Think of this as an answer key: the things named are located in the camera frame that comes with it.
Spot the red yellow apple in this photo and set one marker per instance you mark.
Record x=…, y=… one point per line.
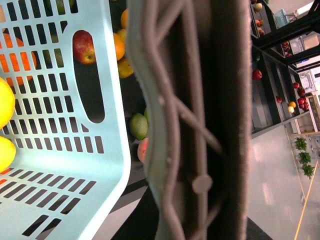
x=83, y=48

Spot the green apple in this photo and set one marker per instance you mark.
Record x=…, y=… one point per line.
x=138, y=126

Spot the grey-brown basket handle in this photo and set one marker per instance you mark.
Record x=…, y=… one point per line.
x=192, y=59

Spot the mint green plastic basket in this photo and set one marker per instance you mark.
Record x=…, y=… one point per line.
x=72, y=158

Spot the pink peach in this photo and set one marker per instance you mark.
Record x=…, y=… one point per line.
x=142, y=149

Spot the yellow lemon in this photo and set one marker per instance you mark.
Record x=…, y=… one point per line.
x=7, y=153
x=7, y=103

